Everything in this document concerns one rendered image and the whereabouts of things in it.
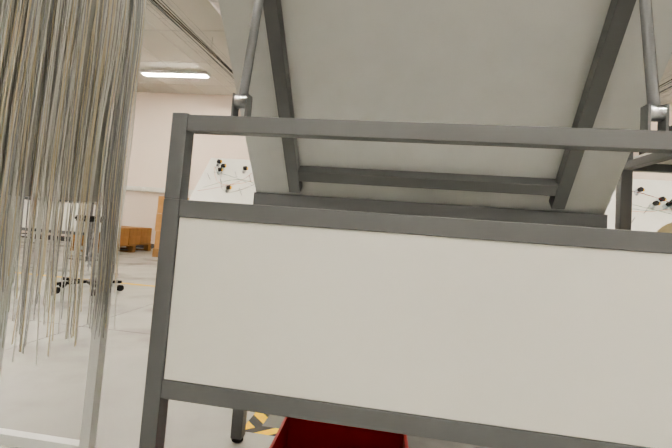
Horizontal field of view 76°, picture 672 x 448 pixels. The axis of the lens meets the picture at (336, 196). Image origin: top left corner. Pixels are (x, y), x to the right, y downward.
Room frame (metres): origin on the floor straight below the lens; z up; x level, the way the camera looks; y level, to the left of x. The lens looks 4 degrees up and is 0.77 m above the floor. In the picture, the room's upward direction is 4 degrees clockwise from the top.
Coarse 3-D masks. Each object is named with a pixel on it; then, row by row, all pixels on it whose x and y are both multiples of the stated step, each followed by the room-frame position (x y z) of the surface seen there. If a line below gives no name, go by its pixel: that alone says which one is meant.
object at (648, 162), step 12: (636, 156) 1.37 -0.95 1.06; (648, 156) 1.25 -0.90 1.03; (660, 156) 1.19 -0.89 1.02; (624, 168) 1.38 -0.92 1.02; (636, 168) 1.35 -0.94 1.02; (648, 168) 1.39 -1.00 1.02; (660, 168) 1.38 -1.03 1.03; (624, 180) 1.39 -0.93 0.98; (624, 192) 1.39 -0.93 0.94; (624, 204) 1.39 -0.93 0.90; (624, 216) 1.39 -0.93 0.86; (624, 228) 1.39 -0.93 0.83
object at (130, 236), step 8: (128, 232) 7.74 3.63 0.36; (136, 232) 8.00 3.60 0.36; (144, 232) 8.29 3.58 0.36; (120, 240) 7.53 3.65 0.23; (128, 240) 7.78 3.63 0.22; (136, 240) 8.03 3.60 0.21; (144, 240) 8.32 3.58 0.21; (72, 248) 7.45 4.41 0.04; (120, 248) 8.53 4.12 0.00; (128, 248) 7.94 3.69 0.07; (136, 248) 8.57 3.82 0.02; (144, 248) 8.48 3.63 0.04
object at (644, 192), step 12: (636, 180) 5.58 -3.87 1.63; (648, 180) 5.57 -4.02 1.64; (660, 180) 5.55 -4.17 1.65; (636, 192) 5.39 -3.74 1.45; (648, 192) 5.43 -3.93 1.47; (660, 192) 5.42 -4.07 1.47; (612, 204) 5.34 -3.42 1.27; (636, 204) 5.32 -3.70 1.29; (648, 204) 5.31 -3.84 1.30; (660, 204) 5.29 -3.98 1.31; (612, 216) 5.21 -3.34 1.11; (636, 216) 5.19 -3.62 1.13; (648, 216) 5.18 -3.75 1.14; (660, 216) 5.17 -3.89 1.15; (612, 228) 5.10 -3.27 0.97; (636, 228) 5.08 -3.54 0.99; (648, 228) 5.07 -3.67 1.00
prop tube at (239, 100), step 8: (256, 0) 1.02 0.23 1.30; (256, 8) 1.01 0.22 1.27; (256, 16) 1.01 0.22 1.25; (256, 24) 1.01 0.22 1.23; (256, 32) 1.01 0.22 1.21; (248, 40) 1.00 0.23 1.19; (256, 40) 1.01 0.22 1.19; (248, 48) 1.00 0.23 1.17; (248, 56) 0.99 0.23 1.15; (248, 64) 0.99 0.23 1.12; (248, 72) 0.99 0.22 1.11; (248, 80) 0.98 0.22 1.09; (240, 88) 0.98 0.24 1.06; (248, 88) 0.98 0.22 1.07; (240, 96) 0.97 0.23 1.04; (240, 104) 0.97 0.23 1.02
